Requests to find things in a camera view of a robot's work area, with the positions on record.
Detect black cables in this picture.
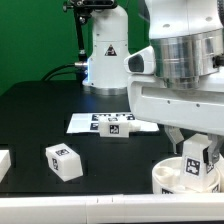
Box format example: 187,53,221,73
41,61,88,82

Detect white obstacle wall left piece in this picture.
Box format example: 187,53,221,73
0,150,11,182

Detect black camera stand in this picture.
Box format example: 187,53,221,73
63,0,117,82

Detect white paper with tags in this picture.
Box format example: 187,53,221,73
67,112,159,134

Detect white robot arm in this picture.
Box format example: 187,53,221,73
84,0,224,164

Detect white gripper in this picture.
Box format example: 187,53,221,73
124,46,224,165

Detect white front rail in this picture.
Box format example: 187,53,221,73
0,193,224,224

